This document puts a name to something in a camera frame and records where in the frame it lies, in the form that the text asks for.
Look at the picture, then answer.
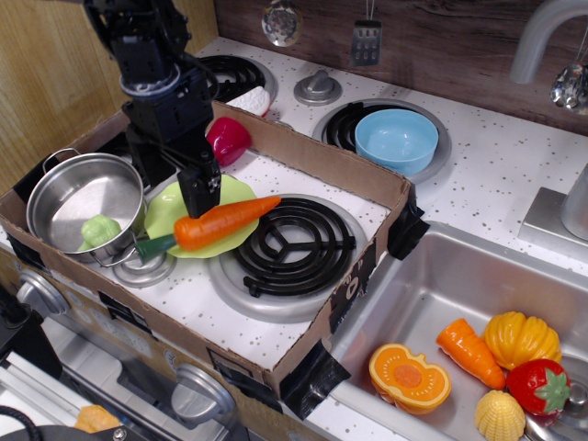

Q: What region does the silver knob under plate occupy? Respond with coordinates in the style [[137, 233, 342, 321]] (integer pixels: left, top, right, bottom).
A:
[[112, 248, 176, 288]]

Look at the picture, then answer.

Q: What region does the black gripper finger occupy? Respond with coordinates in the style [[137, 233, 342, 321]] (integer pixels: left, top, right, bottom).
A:
[[177, 153, 221, 219]]

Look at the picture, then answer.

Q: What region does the orange pumpkin half toy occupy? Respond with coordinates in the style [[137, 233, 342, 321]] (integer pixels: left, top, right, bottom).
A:
[[368, 344, 452, 415]]

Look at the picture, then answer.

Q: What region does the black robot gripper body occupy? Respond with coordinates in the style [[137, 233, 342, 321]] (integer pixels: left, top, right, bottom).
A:
[[121, 73, 216, 184]]

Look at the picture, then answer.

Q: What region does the orange toy bottom left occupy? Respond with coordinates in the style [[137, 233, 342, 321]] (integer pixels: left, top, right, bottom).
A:
[[73, 404, 120, 434]]

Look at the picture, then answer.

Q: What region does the back right black burner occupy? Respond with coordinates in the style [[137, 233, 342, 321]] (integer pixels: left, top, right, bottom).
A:
[[312, 98, 452, 184]]

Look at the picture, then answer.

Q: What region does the back left black burner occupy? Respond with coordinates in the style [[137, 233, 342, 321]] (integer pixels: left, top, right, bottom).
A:
[[198, 55, 278, 103]]

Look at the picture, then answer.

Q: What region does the front right black burner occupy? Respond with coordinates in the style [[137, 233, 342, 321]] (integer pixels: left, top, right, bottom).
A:
[[209, 194, 368, 323]]

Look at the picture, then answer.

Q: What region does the brown cardboard fence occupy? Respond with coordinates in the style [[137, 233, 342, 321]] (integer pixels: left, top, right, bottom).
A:
[[1, 103, 413, 424]]

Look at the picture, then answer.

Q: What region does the silver stove knob top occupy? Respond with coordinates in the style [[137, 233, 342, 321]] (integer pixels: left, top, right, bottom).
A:
[[293, 69, 343, 106]]

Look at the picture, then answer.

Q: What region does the green plastic plate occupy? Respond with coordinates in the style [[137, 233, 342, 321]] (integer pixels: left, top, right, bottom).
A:
[[144, 175, 259, 259]]

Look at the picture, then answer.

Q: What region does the hanging silver spatula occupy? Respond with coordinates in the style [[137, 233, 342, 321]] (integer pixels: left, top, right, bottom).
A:
[[350, 1, 383, 67]]

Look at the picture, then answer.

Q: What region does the green toy vegetable in pot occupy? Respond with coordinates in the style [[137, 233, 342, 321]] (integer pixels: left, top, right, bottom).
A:
[[78, 214, 122, 251]]

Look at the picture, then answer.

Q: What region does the silver front knob right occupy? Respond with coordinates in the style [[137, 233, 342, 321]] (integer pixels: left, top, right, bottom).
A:
[[171, 363, 237, 428]]

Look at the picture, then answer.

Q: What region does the hanging silver spoon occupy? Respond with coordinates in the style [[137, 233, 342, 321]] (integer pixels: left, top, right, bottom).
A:
[[549, 31, 588, 116]]

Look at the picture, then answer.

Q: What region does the orange carrot piece toy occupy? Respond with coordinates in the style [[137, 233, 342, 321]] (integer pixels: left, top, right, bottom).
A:
[[435, 318, 506, 390]]

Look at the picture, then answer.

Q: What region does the silver front knob left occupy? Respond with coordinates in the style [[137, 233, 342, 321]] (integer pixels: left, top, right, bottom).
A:
[[17, 269, 71, 318]]

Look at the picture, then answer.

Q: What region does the red toy strawberry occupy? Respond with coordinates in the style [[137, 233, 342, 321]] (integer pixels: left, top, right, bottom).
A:
[[506, 359, 571, 416]]

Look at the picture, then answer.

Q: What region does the silver metal pot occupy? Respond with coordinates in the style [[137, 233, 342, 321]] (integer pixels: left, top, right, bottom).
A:
[[26, 153, 146, 266]]

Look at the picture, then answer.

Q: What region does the blue plastic bowl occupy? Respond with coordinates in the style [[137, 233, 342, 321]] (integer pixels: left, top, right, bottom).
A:
[[355, 108, 439, 175]]

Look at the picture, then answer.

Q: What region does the red toy pepper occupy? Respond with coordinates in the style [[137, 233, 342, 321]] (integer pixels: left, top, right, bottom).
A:
[[206, 117, 253, 167]]

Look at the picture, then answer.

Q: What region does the orange toy carrot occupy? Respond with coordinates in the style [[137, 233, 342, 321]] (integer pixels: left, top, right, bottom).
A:
[[135, 196, 282, 262]]

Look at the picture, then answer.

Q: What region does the hanging silver strainer ladle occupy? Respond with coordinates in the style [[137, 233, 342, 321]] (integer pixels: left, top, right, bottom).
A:
[[262, 0, 303, 48]]

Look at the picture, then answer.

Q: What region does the silver sink basin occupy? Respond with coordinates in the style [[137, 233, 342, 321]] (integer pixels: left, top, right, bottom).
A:
[[332, 223, 587, 440]]

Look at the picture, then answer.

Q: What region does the yellow toy corn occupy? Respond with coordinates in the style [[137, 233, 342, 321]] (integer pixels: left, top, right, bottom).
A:
[[474, 390, 526, 441]]

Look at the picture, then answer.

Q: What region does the silver faucet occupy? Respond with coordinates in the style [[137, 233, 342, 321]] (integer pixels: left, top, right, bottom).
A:
[[510, 1, 587, 263]]

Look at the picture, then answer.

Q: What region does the yellow pumpkin toy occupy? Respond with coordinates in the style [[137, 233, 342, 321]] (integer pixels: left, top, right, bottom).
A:
[[482, 311, 562, 370]]

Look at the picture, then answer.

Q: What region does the white toy garlic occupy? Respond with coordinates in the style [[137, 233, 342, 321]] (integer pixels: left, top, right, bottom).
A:
[[227, 86, 271, 117]]

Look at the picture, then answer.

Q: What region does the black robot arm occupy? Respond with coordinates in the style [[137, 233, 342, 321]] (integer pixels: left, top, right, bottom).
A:
[[83, 1, 221, 219]]

